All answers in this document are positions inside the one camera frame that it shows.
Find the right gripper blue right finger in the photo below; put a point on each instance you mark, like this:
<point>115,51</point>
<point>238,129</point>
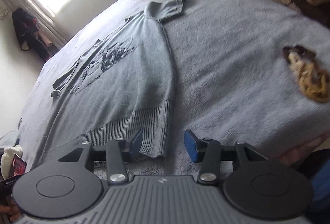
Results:
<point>191,145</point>

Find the brown yellow small cloth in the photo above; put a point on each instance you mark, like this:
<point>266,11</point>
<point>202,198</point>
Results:
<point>313,81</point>

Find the white fluffy item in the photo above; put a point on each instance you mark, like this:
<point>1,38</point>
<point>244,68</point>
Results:
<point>7,159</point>

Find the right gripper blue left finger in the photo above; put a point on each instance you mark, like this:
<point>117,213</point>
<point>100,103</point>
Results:
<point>134,145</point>

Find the red black box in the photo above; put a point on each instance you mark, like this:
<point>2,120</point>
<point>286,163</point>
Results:
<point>18,166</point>

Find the grey knitted cat sweater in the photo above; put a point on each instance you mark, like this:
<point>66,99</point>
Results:
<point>124,82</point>

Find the dark clothes hanging in corner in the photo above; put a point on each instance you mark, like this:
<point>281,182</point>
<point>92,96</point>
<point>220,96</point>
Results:
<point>27,33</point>

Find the light grey bed sheet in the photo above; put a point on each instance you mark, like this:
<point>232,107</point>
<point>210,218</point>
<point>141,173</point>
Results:
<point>232,82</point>

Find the grey left curtain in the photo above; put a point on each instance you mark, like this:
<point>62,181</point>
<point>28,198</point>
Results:
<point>46,24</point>

